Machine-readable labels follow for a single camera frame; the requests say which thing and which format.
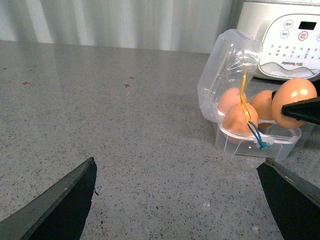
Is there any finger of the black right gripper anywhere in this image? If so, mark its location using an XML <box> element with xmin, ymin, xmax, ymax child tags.
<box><xmin>271</xmin><ymin>90</ymin><xmax>277</xmax><ymax>98</ymax></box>
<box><xmin>281</xmin><ymin>97</ymin><xmax>320</xmax><ymax>124</ymax></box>

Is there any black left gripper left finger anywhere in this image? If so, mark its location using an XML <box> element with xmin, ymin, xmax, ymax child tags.
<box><xmin>0</xmin><ymin>157</ymin><xmax>97</xmax><ymax>240</ymax></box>

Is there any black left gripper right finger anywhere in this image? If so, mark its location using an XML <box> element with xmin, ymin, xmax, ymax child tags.
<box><xmin>256</xmin><ymin>158</ymin><xmax>320</xmax><ymax>240</ymax></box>

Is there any brown egg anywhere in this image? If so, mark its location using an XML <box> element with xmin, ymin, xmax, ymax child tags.
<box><xmin>271</xmin><ymin>78</ymin><xmax>317</xmax><ymax>129</ymax></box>

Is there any clear plastic egg box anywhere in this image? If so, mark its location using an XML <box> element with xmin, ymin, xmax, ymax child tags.
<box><xmin>197</xmin><ymin>29</ymin><xmax>302</xmax><ymax>161</ymax></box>

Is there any brown egg back right box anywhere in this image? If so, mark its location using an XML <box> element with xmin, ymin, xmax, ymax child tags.
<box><xmin>250</xmin><ymin>90</ymin><xmax>274</xmax><ymax>130</ymax></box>

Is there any brown egg box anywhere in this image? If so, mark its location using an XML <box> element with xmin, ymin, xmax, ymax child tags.
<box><xmin>222</xmin><ymin>103</ymin><xmax>259</xmax><ymax>138</ymax></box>
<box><xmin>250</xmin><ymin>90</ymin><xmax>274</xmax><ymax>130</ymax></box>
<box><xmin>217</xmin><ymin>87</ymin><xmax>240</xmax><ymax>115</ymax></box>

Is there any brown egg back left box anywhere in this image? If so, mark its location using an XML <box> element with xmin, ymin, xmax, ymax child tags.
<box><xmin>217</xmin><ymin>87</ymin><xmax>240</xmax><ymax>115</ymax></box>

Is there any brown egg front left box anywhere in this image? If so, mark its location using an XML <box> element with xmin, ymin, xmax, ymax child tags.
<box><xmin>222</xmin><ymin>103</ymin><xmax>259</xmax><ymax>138</ymax></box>

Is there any yellow rubber band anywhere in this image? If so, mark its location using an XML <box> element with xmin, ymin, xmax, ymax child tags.
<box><xmin>239</xmin><ymin>65</ymin><xmax>251</xmax><ymax>125</ymax></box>

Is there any white Joyoung blender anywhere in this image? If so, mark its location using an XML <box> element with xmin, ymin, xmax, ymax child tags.
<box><xmin>237</xmin><ymin>0</ymin><xmax>320</xmax><ymax>81</ymax></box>

